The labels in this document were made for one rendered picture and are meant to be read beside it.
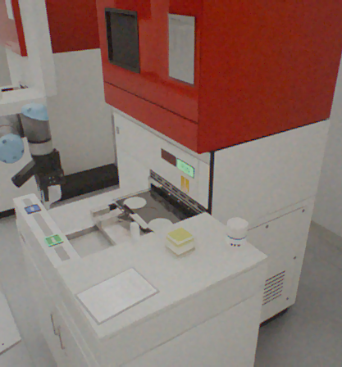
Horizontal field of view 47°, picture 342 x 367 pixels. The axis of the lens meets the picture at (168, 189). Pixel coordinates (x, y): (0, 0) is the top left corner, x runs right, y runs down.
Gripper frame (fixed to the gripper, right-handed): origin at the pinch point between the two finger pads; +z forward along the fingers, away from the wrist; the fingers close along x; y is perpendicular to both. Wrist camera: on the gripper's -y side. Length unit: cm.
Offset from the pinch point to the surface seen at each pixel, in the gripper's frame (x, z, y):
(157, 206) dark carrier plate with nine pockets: 8, 21, 50
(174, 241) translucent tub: -32.3, 7.6, 31.6
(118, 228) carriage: 5.3, 22.7, 28.8
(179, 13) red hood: -3, -58, 53
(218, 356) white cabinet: -50, 51, 39
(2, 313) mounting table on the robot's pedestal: -10.2, 28.7, -22.6
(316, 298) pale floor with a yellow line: -15, 111, 150
